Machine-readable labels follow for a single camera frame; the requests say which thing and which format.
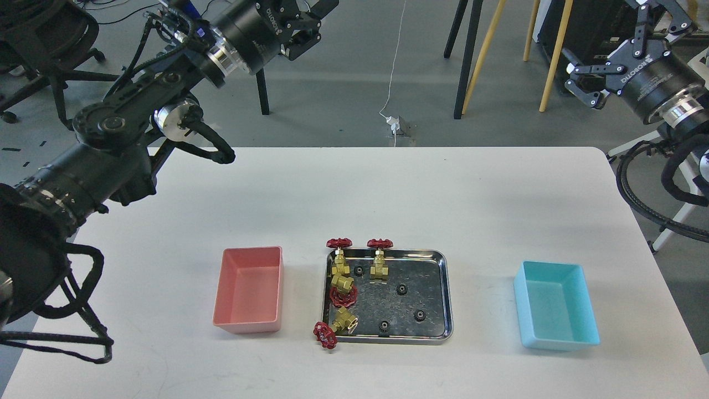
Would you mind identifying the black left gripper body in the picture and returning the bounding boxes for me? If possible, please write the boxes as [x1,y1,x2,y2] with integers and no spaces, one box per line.
[210,1,322,75]

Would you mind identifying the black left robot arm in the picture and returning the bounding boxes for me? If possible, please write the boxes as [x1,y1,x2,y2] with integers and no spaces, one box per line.
[1,1,338,364]

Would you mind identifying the black office chair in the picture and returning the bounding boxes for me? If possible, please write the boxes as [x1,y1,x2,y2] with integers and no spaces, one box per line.
[2,1,117,130]

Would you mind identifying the white cable with plug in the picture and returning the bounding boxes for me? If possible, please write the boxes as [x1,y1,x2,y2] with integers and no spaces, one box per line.
[379,0,408,147]

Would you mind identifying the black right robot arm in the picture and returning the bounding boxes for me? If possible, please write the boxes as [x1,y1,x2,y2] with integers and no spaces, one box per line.
[562,1,708,242]

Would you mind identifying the black floor cables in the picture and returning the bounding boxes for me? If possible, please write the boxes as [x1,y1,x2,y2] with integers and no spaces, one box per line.
[75,0,167,25]

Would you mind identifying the brass valve bottom left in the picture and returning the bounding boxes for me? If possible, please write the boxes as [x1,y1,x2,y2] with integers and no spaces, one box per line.
[312,306,358,350]

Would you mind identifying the small black gear right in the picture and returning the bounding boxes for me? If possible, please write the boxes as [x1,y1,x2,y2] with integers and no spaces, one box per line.
[414,310,427,323]

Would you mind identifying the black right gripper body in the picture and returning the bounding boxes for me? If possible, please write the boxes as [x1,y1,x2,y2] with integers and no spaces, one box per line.
[606,39,707,125]

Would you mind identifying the white chair base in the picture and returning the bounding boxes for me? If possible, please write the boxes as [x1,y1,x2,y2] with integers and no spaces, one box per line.
[606,131,708,253]

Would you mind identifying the black equipment case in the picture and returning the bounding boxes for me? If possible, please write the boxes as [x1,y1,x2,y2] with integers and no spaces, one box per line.
[532,1,636,65]

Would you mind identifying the wooden easel legs right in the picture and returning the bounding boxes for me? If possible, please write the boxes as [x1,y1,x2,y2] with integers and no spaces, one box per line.
[523,0,574,113]

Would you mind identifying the blue plastic box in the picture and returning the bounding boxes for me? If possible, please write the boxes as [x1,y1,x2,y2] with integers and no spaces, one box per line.
[513,260,601,351]

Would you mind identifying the brass valve red handle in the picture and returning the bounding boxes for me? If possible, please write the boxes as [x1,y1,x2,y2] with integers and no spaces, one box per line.
[328,274,358,308]

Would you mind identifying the black stool legs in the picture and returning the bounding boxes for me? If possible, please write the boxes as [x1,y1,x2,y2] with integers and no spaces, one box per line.
[245,66,271,116]

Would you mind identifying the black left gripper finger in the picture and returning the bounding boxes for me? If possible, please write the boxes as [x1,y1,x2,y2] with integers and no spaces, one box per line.
[302,0,340,22]
[281,30,321,61]

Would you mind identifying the black and wooden easel legs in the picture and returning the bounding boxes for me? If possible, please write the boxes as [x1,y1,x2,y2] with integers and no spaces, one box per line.
[443,1,484,120]

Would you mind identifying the stainless steel tray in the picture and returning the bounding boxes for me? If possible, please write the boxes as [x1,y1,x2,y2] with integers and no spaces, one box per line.
[319,248,453,344]

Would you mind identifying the pink plastic box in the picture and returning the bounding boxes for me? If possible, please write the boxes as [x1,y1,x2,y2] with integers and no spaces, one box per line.
[213,247,284,334]

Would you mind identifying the brass valve top left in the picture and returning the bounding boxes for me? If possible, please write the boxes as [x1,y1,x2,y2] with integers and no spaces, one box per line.
[326,238,352,277]

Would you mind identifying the brass valve top right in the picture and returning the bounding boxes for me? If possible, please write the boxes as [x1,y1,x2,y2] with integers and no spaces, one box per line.
[367,238,393,282]

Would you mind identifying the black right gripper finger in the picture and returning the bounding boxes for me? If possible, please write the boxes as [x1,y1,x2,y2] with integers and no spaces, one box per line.
[564,64,624,109]
[625,1,698,47]

